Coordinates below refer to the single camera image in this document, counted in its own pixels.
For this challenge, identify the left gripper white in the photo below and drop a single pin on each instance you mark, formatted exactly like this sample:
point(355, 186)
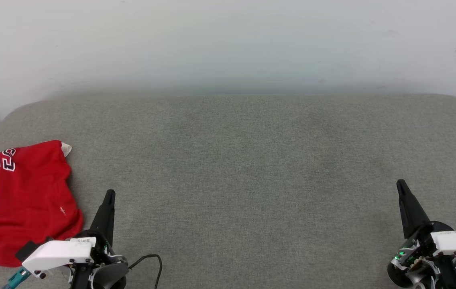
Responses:
point(61, 253)

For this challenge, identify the red basketball jersey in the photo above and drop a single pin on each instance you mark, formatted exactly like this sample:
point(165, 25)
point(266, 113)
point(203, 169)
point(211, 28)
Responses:
point(27, 200)

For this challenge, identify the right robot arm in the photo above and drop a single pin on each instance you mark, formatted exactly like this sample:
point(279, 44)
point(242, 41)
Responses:
point(406, 275)

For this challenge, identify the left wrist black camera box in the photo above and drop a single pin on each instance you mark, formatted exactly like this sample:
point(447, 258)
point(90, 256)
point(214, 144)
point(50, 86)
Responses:
point(27, 249)

